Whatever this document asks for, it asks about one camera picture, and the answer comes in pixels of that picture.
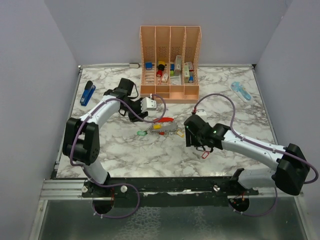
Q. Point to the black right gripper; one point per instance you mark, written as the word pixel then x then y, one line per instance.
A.
pixel 190 140

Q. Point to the red tag with key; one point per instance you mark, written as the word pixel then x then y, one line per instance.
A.
pixel 205 154

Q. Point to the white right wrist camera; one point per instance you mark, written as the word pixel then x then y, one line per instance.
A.
pixel 201 112

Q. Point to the metal key organizer red handle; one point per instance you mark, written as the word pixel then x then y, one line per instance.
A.
pixel 165 126

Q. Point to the silver key with green tag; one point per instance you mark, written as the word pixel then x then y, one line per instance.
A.
pixel 142 133

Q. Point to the blue stapler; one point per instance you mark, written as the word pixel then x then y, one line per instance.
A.
pixel 87 93

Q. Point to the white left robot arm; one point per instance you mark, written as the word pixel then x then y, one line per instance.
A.
pixel 81 141

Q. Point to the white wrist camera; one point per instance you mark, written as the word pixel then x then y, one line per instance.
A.
pixel 148 104
pixel 201 112

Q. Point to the blue packaged correction tape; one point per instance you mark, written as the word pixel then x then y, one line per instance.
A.
pixel 241 91

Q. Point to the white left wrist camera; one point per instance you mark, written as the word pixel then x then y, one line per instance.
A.
pixel 148 104

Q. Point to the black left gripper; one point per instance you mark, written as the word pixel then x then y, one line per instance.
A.
pixel 140 114

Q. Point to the green white box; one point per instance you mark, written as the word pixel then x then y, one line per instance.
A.
pixel 188 72

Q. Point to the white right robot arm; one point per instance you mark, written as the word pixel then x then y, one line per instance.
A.
pixel 286 166

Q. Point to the peach plastic desk organizer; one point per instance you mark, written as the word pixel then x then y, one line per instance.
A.
pixel 164 52

